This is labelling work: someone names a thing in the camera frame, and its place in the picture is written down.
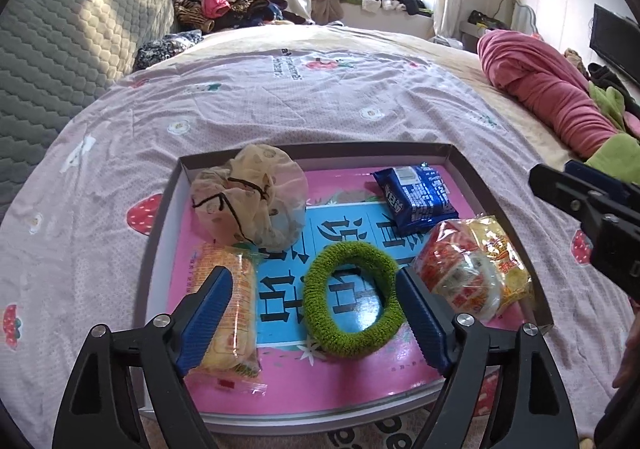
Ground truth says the small yellow snack packet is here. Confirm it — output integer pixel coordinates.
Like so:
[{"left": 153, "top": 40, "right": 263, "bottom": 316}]
[{"left": 467, "top": 215, "right": 533, "bottom": 312}]

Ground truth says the pink quilted cloth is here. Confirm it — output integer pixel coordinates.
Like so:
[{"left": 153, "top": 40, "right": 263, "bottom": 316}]
[{"left": 476, "top": 29, "right": 640, "bottom": 160}]

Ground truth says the green fuzzy scrunchie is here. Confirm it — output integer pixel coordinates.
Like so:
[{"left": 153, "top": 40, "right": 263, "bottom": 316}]
[{"left": 302, "top": 244, "right": 401, "bottom": 359}]

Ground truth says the grey quilted headboard cover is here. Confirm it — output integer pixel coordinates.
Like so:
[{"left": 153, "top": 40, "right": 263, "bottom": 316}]
[{"left": 0, "top": 0, "right": 176, "bottom": 230}]

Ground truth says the red white egg-shaped packet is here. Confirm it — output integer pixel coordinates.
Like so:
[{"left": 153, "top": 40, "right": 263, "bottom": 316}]
[{"left": 412, "top": 219, "right": 501, "bottom": 325}]

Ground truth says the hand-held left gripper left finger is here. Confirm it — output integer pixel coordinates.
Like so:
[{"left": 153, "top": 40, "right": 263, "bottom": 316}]
[{"left": 52, "top": 265, "right": 235, "bottom": 449}]

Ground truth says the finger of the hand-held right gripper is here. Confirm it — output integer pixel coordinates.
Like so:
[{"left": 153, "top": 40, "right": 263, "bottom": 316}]
[
  {"left": 529, "top": 163, "right": 640, "bottom": 235},
  {"left": 565, "top": 160, "right": 635, "bottom": 194}
]

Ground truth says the white wire frame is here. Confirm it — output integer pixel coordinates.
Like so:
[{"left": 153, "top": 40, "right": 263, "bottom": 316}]
[{"left": 500, "top": 0, "right": 538, "bottom": 32}]

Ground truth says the large yellow snack packet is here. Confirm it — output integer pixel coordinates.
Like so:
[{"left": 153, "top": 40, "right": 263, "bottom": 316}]
[{"left": 182, "top": 244, "right": 268, "bottom": 397}]

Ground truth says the black flat television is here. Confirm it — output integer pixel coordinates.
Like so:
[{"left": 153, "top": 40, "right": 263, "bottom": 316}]
[{"left": 589, "top": 4, "right": 640, "bottom": 84}]

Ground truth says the beige mesh scrunchie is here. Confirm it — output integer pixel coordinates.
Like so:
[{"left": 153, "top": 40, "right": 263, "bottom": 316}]
[{"left": 190, "top": 144, "right": 309, "bottom": 250}]

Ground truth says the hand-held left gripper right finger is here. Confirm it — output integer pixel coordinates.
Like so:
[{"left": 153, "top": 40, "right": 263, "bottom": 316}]
[{"left": 395, "top": 268, "right": 573, "bottom": 449}]

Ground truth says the black yellow bag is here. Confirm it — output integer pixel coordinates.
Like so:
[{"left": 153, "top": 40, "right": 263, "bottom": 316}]
[{"left": 467, "top": 10, "right": 501, "bottom": 30}]

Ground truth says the dark clothes heap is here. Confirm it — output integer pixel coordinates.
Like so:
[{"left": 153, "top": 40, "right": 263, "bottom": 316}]
[{"left": 587, "top": 61, "right": 640, "bottom": 100}]

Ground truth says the blue snack packet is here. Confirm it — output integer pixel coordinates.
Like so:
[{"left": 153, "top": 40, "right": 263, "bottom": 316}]
[{"left": 372, "top": 163, "right": 460, "bottom": 236}]

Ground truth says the dark shallow cardboard box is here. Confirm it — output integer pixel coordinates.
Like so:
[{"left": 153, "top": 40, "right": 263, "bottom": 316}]
[{"left": 132, "top": 141, "right": 556, "bottom": 436}]

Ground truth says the person's right hand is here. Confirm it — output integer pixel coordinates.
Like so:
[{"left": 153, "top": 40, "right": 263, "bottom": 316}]
[{"left": 612, "top": 341, "right": 637, "bottom": 387}]

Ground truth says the dark patterned cloth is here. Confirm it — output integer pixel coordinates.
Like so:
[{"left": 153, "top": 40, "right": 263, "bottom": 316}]
[{"left": 132, "top": 30, "right": 203, "bottom": 72}]

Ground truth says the green fleece cloth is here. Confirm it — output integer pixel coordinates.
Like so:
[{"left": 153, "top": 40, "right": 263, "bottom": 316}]
[{"left": 585, "top": 84, "right": 640, "bottom": 172}]

